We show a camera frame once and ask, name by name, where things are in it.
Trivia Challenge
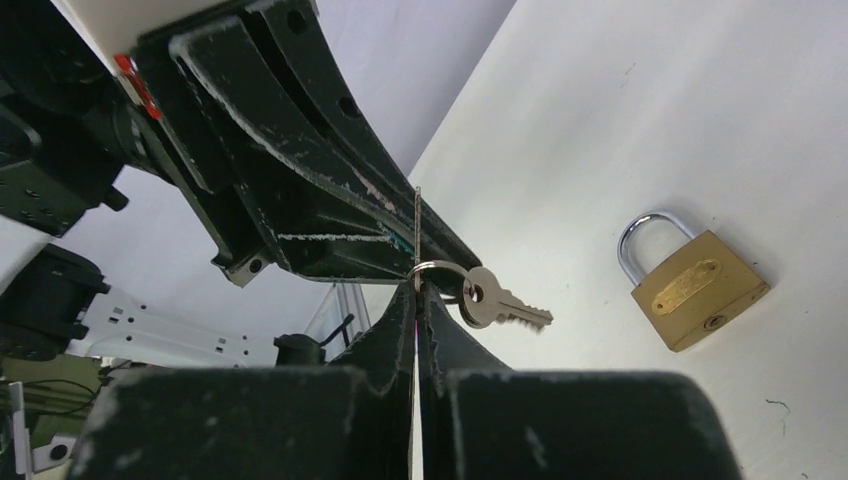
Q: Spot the large brass padlock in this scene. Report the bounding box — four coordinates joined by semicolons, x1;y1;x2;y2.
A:
617;210;771;353

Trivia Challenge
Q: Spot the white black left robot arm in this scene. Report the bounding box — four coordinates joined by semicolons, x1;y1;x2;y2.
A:
1;1;480;368

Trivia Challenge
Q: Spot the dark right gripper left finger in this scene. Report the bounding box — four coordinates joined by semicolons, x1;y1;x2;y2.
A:
68;282;416;479

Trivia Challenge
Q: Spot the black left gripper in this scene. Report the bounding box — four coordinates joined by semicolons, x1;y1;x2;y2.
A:
115;1;480;287

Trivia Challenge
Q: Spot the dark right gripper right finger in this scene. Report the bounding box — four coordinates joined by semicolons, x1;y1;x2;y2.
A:
417;283;741;479

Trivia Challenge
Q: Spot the silver key bunch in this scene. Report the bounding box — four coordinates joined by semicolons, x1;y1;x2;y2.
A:
406;186;555;333

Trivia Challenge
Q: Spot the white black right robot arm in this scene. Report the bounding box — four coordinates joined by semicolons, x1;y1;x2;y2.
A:
70;282;741;479

